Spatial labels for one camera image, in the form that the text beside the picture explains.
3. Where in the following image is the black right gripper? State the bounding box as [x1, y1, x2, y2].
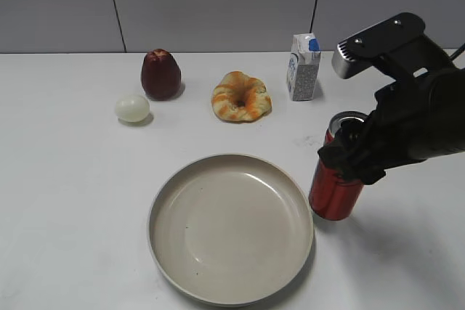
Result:
[318, 69, 464, 185]

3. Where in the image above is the red cola can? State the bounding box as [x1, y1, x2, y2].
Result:
[309, 111, 367, 221]

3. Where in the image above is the beige round plate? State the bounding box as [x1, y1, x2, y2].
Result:
[146, 154, 315, 307]

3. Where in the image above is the small white milk carton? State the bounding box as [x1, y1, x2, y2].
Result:
[286, 33, 321, 102]

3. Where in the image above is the round braided bread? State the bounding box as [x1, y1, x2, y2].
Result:
[211, 71, 272, 123]

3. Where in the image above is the dark red wax apple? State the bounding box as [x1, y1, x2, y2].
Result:
[141, 49, 182, 100]

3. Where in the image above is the white egg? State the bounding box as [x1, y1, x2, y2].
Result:
[114, 95, 150, 123]

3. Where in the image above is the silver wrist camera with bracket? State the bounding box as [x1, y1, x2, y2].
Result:
[331, 12, 455, 80]

